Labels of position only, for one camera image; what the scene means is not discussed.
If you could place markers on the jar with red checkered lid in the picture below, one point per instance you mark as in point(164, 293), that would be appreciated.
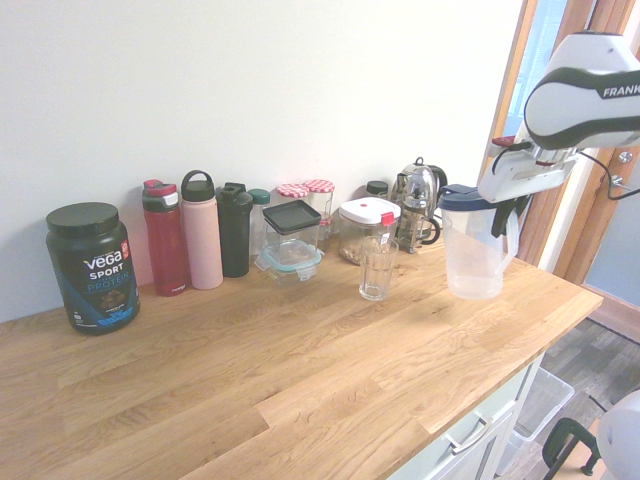
point(320, 197)
point(292, 191)

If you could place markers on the black shaker bottle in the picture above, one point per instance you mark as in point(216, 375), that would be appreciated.
point(235, 230)

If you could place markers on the pale green cabinet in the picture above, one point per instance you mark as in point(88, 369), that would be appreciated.
point(495, 450)

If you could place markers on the steel french press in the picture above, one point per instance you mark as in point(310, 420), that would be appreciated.
point(417, 200)

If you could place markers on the wooden door frame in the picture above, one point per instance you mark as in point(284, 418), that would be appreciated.
point(517, 55)

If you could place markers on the clear drinking glass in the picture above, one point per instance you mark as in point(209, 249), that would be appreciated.
point(378, 275)

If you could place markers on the clear canister with white lid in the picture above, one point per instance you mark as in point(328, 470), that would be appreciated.
point(365, 215)

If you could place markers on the pink bottle with black lid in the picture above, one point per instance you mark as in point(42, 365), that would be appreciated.
point(201, 235)

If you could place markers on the clear pitcher with blue lid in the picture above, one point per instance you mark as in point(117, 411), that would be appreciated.
point(470, 260)

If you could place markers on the glass container with teal clips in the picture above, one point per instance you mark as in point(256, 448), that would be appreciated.
point(287, 262)

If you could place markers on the red water bottle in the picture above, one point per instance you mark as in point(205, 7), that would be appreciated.
point(165, 240)

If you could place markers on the clear plastic storage bin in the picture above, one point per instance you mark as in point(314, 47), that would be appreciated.
point(545, 400)

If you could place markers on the black Vega protein tub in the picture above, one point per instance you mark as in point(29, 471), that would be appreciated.
point(95, 270)

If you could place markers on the square container with black lid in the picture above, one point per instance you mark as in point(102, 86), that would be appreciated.
point(292, 220)

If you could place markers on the green metal clamp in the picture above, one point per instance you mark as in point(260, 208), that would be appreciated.
point(560, 445)

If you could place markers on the jar with dark lid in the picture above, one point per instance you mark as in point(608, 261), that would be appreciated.
point(376, 187)

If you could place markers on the clear bottle with green lid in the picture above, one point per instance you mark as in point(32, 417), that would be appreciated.
point(258, 220)

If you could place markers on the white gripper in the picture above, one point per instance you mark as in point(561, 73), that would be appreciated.
point(525, 175)

